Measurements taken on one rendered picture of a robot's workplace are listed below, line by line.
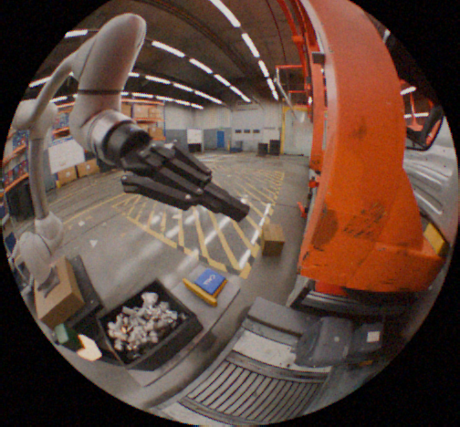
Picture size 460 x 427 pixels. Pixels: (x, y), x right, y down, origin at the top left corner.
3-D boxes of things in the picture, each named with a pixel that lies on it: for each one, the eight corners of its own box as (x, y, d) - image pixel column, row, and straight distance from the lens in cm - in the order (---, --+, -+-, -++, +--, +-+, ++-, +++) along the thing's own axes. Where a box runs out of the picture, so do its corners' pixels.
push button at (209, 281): (212, 296, 43) (211, 294, 41) (194, 285, 46) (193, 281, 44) (225, 280, 46) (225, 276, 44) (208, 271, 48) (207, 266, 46)
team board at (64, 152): (57, 201, 573) (46, 140, 577) (57, 198, 622) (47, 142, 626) (91, 184, 571) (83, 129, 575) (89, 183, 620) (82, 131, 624)
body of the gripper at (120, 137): (141, 149, 31) (174, 169, 27) (109, 172, 28) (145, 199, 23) (141, 116, 27) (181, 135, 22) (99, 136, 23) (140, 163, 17)
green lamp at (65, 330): (75, 353, 36) (58, 345, 33) (67, 337, 38) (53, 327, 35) (85, 348, 33) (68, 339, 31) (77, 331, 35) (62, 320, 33)
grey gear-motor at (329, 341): (348, 369, 99) (401, 349, 75) (276, 364, 79) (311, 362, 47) (355, 342, 101) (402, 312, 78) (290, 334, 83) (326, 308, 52)
